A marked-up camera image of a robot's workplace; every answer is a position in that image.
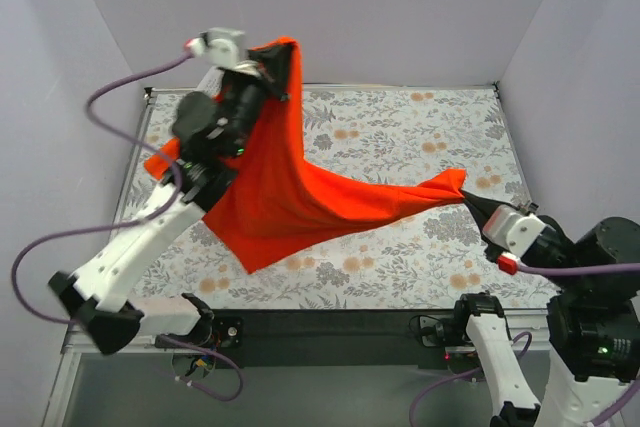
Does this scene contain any orange t shirt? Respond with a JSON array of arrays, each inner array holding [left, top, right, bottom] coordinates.
[[143, 35, 467, 276]]

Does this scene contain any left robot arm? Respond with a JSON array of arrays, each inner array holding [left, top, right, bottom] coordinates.
[[49, 42, 293, 355]]

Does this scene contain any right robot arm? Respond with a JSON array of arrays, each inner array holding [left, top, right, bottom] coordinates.
[[452, 193, 639, 426]]

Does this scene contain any floral patterned table mat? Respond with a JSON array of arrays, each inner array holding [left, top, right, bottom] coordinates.
[[132, 86, 555, 309]]

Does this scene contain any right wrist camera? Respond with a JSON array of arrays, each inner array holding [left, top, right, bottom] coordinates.
[[482, 205, 545, 257]]

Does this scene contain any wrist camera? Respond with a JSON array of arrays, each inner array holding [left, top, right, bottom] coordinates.
[[482, 205, 545, 257], [201, 27, 248, 70]]

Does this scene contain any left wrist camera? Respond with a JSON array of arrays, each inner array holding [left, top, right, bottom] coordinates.
[[201, 27, 248, 70]]

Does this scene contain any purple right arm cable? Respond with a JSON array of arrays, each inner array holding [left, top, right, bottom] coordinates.
[[409, 251, 640, 427]]

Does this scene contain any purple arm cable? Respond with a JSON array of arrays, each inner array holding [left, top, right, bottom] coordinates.
[[10, 39, 246, 404], [409, 251, 640, 427]]

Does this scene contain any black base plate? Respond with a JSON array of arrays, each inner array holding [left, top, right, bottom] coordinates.
[[213, 309, 453, 368]]

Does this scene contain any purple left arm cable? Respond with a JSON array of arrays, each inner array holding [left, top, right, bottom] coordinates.
[[10, 39, 246, 404]]

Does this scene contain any aluminium table frame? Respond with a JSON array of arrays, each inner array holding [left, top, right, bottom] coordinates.
[[39, 84, 566, 427]]

